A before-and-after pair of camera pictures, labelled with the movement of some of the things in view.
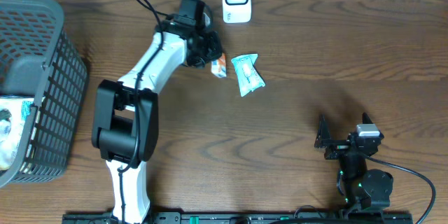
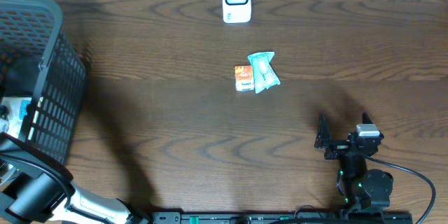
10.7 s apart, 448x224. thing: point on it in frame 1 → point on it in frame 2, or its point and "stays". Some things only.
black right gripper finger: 323,134 stays
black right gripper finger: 366,119 stays
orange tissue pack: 218,67 → 244,78
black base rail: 246,218 stays
